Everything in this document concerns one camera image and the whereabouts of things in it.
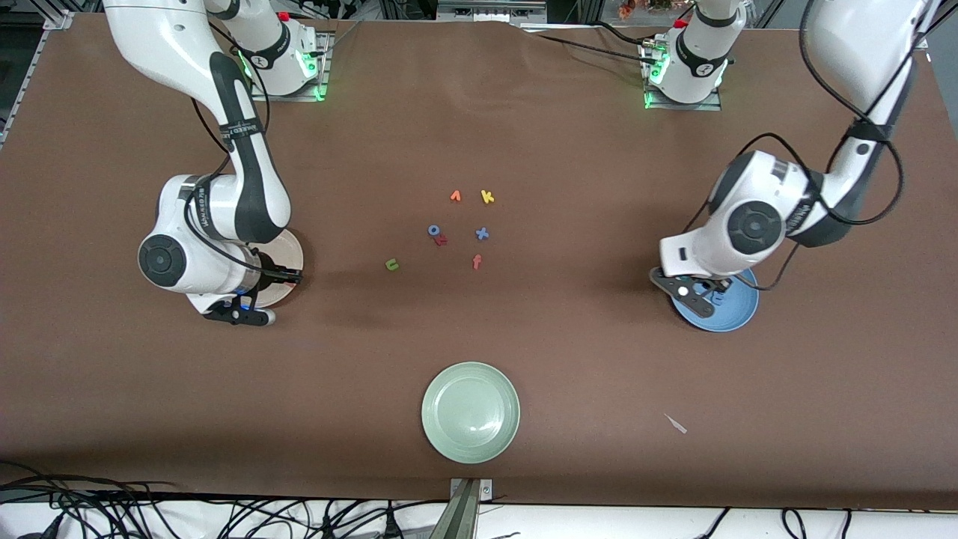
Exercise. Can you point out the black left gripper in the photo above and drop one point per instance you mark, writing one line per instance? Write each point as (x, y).
(717, 285)

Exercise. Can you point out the pale green round plate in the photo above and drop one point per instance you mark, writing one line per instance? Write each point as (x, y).
(470, 412)

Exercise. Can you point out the grey metal camera bracket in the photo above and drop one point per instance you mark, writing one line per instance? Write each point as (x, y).
(464, 513)

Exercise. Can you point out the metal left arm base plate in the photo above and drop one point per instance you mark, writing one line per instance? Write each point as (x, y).
(681, 106)

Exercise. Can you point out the blue round plate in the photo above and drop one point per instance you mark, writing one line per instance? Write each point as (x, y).
(737, 311)

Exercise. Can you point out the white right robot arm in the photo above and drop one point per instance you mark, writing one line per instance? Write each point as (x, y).
(165, 45)

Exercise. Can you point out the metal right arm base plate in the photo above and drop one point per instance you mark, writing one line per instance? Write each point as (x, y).
(284, 98)

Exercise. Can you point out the small white paper scrap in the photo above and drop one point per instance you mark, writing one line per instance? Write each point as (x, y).
(676, 424)

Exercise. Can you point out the grey metal box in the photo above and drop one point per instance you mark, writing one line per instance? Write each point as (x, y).
(490, 10)

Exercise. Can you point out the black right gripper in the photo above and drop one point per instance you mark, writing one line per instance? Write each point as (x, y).
(267, 272)

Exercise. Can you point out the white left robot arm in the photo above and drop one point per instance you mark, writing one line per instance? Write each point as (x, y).
(748, 224)

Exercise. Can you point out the beige round plate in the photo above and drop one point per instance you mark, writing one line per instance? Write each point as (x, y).
(292, 254)

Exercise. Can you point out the brown table cover sheet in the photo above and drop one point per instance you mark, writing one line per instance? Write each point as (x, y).
(569, 359)

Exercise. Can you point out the orange brown clutter item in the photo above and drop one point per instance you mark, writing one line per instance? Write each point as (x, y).
(627, 7)

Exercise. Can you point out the aluminium frame profile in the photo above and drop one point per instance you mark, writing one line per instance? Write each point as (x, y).
(34, 71)

